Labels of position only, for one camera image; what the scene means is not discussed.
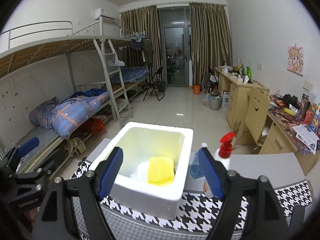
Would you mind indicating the black folding chair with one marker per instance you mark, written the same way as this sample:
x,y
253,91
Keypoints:
x,y
156,85

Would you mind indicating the white wall socket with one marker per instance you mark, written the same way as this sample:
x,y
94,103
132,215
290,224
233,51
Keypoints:
x,y
308,85

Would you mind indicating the white bed ladder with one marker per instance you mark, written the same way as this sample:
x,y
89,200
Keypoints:
x,y
112,85

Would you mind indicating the green plastic jug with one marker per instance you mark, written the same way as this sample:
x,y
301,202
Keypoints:
x,y
248,72

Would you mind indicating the grey bucket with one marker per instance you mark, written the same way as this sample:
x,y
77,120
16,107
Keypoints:
x,y
214,102

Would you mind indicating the wooden chair with smiley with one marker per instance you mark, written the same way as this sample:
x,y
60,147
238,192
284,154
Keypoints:
x,y
257,115

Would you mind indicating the olive crumpled clothing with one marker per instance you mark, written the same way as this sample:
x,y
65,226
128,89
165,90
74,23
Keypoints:
x,y
75,146

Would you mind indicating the white foam box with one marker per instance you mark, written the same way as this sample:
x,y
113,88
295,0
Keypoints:
x,y
147,200

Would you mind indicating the white cloth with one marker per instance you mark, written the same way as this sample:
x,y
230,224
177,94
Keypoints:
x,y
141,171

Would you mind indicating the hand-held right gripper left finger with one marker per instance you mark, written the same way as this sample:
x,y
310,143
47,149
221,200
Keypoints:
x,y
110,172

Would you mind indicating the white carton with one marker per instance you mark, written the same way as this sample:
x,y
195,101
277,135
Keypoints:
x,y
225,100

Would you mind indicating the orange plastic bag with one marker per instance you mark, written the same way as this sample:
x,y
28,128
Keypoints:
x,y
96,125

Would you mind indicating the dark hanging clothes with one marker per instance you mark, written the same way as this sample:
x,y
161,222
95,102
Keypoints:
x,y
137,43

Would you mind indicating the white air conditioner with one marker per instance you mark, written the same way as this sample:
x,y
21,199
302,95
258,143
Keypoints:
x,y
105,14

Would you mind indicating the wooden desk with patterned cover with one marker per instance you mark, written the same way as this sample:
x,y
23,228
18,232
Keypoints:
x,y
282,140

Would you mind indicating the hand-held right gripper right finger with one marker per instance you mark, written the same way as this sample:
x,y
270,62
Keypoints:
x,y
210,172

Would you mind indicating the cartoon wall poster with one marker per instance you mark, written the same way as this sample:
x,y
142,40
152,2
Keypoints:
x,y
296,60

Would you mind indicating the white light switch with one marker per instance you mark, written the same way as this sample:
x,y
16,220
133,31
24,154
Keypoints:
x,y
260,66

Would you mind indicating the blue plaid bedding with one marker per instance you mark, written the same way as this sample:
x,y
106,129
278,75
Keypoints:
x,y
131,75

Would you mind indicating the brown curtain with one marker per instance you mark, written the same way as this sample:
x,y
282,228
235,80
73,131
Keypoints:
x,y
210,42
140,42

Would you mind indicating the white pump bottle red top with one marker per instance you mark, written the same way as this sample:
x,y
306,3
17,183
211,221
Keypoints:
x,y
225,155

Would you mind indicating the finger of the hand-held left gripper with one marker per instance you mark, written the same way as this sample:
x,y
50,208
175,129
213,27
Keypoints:
x,y
28,143
37,177

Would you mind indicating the printed papers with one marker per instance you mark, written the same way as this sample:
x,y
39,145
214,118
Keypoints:
x,y
306,133

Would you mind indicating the row of toiletry bottles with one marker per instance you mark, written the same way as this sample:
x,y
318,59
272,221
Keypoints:
x,y
311,112

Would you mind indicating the blue blanket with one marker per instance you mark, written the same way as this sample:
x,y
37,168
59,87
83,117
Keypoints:
x,y
72,110

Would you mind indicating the black pouch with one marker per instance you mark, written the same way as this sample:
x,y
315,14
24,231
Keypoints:
x,y
290,100

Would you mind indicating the plain wooden desk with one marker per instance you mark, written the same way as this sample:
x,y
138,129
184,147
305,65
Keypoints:
x,y
235,97

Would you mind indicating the orange box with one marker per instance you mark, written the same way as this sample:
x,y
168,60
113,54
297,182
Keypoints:
x,y
196,89

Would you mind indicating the yellow tube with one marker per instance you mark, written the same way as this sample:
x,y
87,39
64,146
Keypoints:
x,y
288,111

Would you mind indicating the houndstooth table cloth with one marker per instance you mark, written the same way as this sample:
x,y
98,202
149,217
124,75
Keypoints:
x,y
200,217

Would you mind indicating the white plastic bag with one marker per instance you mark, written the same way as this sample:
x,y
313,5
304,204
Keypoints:
x,y
117,61

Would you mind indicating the metal bunk bed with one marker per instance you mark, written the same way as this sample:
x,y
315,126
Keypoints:
x,y
50,47

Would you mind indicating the yellow foam net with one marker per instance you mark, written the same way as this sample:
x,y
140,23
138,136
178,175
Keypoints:
x,y
160,171

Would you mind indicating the glass balcony door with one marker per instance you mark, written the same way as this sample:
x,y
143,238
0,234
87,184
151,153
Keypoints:
x,y
175,50

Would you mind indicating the blue spray bottle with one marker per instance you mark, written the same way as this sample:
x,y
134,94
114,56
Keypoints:
x,y
196,167

